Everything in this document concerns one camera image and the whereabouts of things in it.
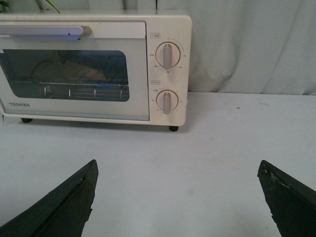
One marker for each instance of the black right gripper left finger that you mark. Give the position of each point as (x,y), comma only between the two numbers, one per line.
(63,212)

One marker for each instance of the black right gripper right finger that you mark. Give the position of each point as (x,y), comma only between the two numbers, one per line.
(292,203)

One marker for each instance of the oven glass door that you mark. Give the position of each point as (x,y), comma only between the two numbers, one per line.
(114,53)

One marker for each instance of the silver oven door handle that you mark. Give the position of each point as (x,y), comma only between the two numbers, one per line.
(51,31)

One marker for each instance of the cream Toshiba toaster oven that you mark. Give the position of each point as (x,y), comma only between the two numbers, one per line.
(161,26)

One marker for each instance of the lower timer knob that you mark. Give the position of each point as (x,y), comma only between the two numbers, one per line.
(167,100)

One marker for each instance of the white curtain backdrop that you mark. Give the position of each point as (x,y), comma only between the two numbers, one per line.
(240,46)

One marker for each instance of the upper temperature knob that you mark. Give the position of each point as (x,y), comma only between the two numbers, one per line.
(167,55)

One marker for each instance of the green spider plant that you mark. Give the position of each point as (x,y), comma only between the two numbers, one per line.
(27,5)

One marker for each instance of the wire oven rack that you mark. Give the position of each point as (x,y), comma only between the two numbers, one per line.
(70,91)

